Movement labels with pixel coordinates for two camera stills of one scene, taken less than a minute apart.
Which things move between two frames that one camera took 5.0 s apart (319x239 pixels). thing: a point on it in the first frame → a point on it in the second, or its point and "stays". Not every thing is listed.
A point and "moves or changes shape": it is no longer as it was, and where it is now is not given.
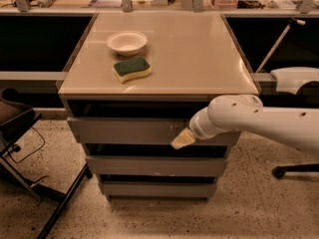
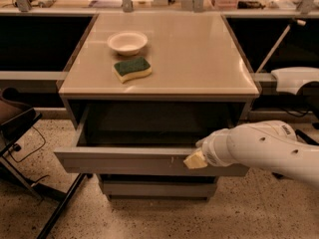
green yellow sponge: [132, 69] stays
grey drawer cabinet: [132, 84] stays
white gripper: [198, 127] → [210, 151]
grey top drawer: [116, 130] moves or changes shape
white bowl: [127, 43] stays
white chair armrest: [289, 80] stays
